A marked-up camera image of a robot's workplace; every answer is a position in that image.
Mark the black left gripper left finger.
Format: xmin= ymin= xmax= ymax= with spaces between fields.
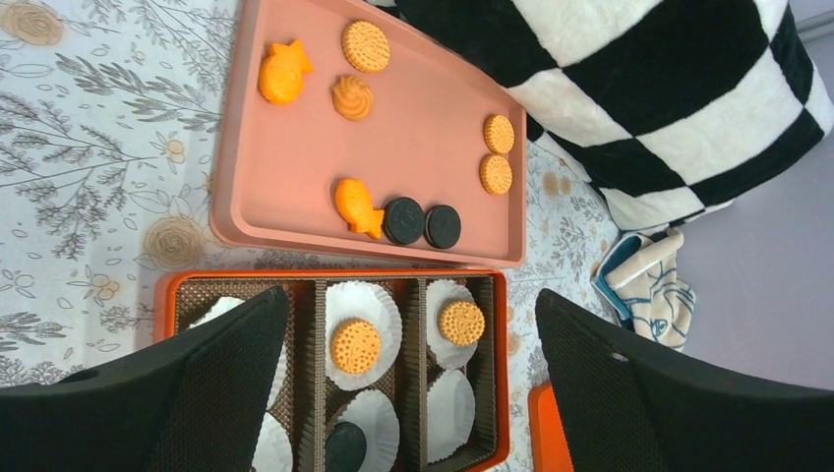
xmin=1 ymin=286 xmax=289 ymax=471

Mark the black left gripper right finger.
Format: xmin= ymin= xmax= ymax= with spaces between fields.
xmin=535 ymin=289 xmax=833 ymax=471

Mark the black sandwich cookie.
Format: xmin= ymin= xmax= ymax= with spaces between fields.
xmin=383 ymin=197 xmax=425 ymax=245
xmin=325 ymin=422 xmax=367 ymax=472
xmin=425 ymin=205 xmax=461 ymax=250

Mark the round golden cookie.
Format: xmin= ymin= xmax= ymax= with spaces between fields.
xmin=330 ymin=319 xmax=382 ymax=375
xmin=483 ymin=114 xmax=515 ymax=154
xmin=479 ymin=154 xmax=513 ymax=195
xmin=438 ymin=300 xmax=486 ymax=346
xmin=341 ymin=21 xmax=390 ymax=73

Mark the orange tin lid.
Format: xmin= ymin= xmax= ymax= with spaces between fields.
xmin=528 ymin=382 xmax=573 ymax=472

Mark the white paper cup front left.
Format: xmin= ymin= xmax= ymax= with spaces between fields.
xmin=251 ymin=412 xmax=294 ymax=472

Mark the beige blue printed cloth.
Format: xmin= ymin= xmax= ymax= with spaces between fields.
xmin=592 ymin=228 xmax=696 ymax=351

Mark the white paper cup front right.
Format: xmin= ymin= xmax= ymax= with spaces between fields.
xmin=427 ymin=370 xmax=475 ymax=464

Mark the white paper cup front middle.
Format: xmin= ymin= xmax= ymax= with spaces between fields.
xmin=327 ymin=389 xmax=400 ymax=471

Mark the white paper cup back middle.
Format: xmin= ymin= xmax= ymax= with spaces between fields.
xmin=325 ymin=281 xmax=403 ymax=391

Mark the orange cookie tin box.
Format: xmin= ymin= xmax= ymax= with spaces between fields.
xmin=153 ymin=269 xmax=509 ymax=471

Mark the orange fish shaped cookie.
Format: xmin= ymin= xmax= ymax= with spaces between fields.
xmin=334 ymin=178 xmax=385 ymax=240
xmin=258 ymin=39 xmax=315 ymax=105

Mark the floral tablecloth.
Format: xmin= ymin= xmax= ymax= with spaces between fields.
xmin=0 ymin=0 xmax=626 ymax=472

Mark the black white checkered pillow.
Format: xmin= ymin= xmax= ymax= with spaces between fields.
xmin=381 ymin=0 xmax=833 ymax=232

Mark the pink cookie tray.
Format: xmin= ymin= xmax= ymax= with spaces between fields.
xmin=209 ymin=1 xmax=526 ymax=268

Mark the golden swirl cookie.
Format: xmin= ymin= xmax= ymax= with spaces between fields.
xmin=330 ymin=75 xmax=374 ymax=121

